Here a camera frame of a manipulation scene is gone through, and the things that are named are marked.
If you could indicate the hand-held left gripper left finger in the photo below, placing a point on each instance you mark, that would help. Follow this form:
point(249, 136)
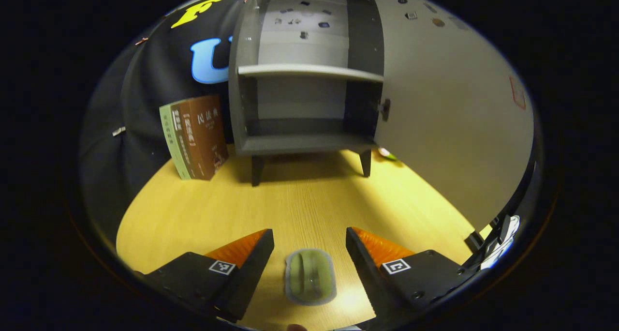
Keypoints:
point(246, 278)

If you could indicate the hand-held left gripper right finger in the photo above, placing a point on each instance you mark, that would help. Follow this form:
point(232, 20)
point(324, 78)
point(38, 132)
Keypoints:
point(370, 275)

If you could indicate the grey square coaster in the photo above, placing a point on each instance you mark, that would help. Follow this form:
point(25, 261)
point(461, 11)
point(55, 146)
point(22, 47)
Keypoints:
point(310, 302)

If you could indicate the dark grey cabinet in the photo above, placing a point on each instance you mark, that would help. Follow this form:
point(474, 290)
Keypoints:
point(244, 103)

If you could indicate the black door hinge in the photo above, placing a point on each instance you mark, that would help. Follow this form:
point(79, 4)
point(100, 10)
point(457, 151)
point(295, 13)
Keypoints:
point(385, 110)

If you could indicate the light grey cabinet shelf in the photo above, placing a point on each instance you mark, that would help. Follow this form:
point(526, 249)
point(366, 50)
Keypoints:
point(309, 71)

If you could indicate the green plush toy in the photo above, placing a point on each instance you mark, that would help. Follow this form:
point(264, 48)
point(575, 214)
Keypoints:
point(388, 153)

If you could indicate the olive brown book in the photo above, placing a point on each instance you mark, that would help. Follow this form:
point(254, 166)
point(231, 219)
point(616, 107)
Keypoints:
point(186, 137)

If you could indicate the green book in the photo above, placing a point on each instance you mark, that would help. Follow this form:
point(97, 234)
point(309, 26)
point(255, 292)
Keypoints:
point(174, 142)

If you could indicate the white clip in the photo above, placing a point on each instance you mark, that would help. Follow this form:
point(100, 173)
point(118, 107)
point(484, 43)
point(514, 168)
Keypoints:
point(118, 131)

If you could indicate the black backdrop cloth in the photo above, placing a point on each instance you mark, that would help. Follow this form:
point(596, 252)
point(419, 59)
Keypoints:
point(145, 94)

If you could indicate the pink clip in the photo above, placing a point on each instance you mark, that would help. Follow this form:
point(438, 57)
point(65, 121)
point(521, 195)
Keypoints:
point(141, 41)

